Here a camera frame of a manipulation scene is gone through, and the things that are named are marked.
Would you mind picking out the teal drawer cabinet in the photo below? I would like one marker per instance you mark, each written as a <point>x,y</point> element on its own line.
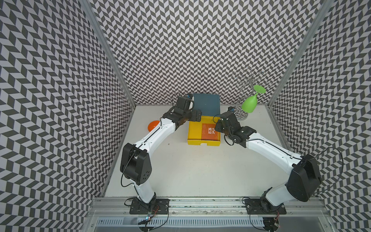
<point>209,104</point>

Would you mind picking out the aluminium front rail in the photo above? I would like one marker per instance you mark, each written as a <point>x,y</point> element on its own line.
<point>206,214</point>

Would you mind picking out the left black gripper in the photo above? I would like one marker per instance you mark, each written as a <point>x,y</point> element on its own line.
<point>193,118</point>

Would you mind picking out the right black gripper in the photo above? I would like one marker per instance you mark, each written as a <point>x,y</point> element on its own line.
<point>218,125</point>

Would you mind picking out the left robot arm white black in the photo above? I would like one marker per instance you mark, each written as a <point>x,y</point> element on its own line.
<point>136,158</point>

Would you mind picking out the orange postcard pack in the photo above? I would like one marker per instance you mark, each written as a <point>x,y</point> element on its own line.
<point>208,132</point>

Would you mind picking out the green plastic wine glass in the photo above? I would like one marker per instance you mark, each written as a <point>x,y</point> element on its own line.
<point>250,103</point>

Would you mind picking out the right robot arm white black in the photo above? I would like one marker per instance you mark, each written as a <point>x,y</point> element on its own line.
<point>304,175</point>

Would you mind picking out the chrome wire glass rack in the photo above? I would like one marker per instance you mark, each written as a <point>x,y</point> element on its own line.
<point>245,80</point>

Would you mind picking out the orange bowl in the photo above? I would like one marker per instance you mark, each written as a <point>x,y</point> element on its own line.
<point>152,125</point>

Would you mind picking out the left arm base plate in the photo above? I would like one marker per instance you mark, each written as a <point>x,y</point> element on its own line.
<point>149,206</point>

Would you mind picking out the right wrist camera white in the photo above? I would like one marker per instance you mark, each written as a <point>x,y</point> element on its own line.
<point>231,109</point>

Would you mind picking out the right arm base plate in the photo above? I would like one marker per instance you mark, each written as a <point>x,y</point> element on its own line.
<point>262,207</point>

